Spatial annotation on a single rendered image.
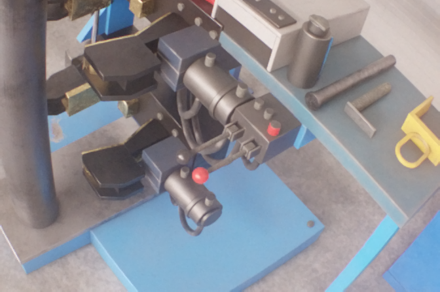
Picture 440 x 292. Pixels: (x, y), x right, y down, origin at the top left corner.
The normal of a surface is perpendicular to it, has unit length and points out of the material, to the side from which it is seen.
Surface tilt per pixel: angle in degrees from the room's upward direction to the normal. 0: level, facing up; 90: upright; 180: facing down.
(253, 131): 90
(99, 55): 0
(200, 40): 0
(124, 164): 0
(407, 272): 90
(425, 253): 90
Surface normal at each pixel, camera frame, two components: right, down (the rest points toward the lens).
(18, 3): 0.44, 0.73
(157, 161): 0.19, -0.64
